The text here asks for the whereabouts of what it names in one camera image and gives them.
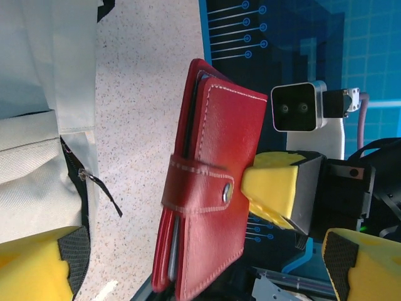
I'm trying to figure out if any cream canvas backpack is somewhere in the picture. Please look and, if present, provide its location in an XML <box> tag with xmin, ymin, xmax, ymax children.
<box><xmin>0</xmin><ymin>0</ymin><xmax>123</xmax><ymax>245</ymax></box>

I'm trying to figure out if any aluminium front rail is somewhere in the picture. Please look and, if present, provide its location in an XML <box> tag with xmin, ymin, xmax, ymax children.
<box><xmin>252</xmin><ymin>266</ymin><xmax>338</xmax><ymax>301</ymax></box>

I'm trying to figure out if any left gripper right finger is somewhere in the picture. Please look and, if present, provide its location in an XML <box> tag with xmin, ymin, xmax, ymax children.
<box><xmin>322</xmin><ymin>228</ymin><xmax>401</xmax><ymax>301</ymax></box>

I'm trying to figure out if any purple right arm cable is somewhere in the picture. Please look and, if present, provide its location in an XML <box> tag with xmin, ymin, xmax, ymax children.
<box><xmin>357</xmin><ymin>92</ymin><xmax>372</xmax><ymax>151</ymax></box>

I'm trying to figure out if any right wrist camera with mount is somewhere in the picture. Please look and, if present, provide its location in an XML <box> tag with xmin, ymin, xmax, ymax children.
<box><xmin>271</xmin><ymin>80</ymin><xmax>349</xmax><ymax>161</ymax></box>

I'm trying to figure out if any red leather snap case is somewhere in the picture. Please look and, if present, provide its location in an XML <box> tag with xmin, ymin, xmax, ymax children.
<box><xmin>151</xmin><ymin>58</ymin><xmax>269</xmax><ymax>298</ymax></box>

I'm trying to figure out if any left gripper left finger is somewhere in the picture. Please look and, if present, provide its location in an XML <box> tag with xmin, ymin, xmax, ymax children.
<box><xmin>0</xmin><ymin>225</ymin><xmax>91</xmax><ymax>301</ymax></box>

